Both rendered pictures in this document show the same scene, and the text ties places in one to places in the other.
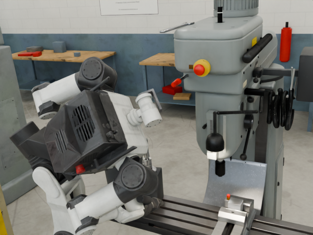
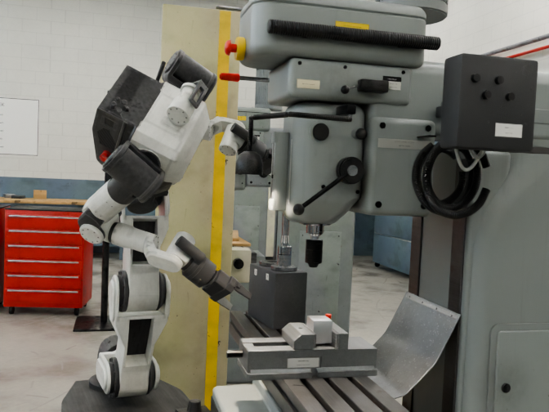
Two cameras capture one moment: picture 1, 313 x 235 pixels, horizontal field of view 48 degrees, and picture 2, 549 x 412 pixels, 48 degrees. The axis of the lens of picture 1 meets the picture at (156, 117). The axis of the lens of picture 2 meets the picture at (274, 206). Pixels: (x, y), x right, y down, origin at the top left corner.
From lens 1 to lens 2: 1.61 m
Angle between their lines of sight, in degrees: 50
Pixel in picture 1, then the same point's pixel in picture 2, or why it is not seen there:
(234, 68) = (260, 42)
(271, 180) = (473, 361)
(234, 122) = (301, 152)
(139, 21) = not seen: outside the picture
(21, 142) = not seen: hidden behind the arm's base
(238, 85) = (287, 79)
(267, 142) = (464, 268)
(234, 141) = (301, 186)
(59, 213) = not seen: hidden behind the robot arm
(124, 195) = (110, 185)
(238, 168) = (424, 317)
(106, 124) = (122, 99)
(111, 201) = (102, 191)
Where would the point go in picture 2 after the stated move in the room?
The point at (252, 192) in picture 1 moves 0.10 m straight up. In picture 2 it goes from (418, 364) to (421, 327)
